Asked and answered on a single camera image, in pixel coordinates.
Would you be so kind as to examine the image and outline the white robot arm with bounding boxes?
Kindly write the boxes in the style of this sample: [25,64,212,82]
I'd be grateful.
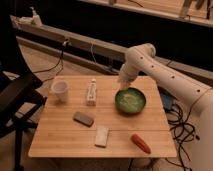
[118,43,213,171]

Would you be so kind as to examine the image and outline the green bowl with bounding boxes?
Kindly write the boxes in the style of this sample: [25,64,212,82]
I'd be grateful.
[115,87,146,115]

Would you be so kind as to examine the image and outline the white tube with cap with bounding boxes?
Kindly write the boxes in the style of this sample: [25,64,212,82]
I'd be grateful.
[86,79,97,106]

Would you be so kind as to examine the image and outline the wooden table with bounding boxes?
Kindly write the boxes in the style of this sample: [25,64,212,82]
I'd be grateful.
[29,76,177,158]

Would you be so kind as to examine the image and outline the blue box on floor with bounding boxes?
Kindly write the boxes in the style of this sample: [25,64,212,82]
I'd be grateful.
[160,94,173,110]

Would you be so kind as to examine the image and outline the orange carrot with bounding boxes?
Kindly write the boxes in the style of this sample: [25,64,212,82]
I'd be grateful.
[131,134,151,154]

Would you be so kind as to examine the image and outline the grey rectangular sponge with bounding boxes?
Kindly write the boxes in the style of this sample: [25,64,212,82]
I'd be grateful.
[73,112,94,127]

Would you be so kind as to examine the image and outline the white rectangular block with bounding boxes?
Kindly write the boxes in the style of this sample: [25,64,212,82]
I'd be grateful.
[95,126,109,147]

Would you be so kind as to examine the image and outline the white plastic cup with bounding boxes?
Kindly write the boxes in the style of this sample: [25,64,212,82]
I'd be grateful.
[51,80,69,102]

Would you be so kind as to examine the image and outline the long wooden beam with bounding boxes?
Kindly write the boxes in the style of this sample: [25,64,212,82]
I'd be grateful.
[11,16,213,87]

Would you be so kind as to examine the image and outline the black chair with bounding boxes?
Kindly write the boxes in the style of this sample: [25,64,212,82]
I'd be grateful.
[0,66,47,171]

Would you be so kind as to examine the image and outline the white spray bottle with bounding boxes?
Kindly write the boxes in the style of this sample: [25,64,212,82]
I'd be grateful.
[30,7,42,27]

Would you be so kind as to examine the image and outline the white hanging cable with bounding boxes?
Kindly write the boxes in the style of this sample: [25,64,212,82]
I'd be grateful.
[90,43,118,75]

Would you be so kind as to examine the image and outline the black hanging cable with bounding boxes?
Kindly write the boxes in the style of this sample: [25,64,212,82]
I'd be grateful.
[32,39,72,83]

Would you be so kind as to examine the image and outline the black floor cables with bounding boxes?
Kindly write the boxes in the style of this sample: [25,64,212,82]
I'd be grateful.
[164,103,201,171]

